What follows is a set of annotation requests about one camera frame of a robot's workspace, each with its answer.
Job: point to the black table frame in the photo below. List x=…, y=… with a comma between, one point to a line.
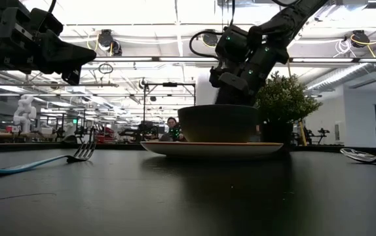
x=27, y=147

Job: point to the black frame rig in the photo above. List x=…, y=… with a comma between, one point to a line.
x=170, y=84

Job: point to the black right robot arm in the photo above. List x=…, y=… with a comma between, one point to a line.
x=283, y=23

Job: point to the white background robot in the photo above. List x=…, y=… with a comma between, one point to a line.
x=24, y=113

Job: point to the black equipment stand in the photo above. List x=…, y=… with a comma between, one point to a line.
x=319, y=134

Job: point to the silver ceiling duct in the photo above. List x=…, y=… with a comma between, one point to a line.
x=338, y=77

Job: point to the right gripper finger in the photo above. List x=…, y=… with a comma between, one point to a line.
x=245, y=98
x=227, y=96

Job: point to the yellow round plate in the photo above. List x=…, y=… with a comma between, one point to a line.
x=211, y=149

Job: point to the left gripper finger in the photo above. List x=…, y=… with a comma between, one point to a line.
x=71, y=78
x=67, y=54

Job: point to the small green potted plant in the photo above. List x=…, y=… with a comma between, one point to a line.
x=286, y=98

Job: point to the person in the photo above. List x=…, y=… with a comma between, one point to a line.
x=172, y=126

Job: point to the yellow post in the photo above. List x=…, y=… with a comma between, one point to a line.
x=303, y=134

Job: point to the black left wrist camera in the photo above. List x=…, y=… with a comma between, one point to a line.
x=45, y=21

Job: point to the black ribbed bowl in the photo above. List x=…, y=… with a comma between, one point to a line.
x=217, y=123

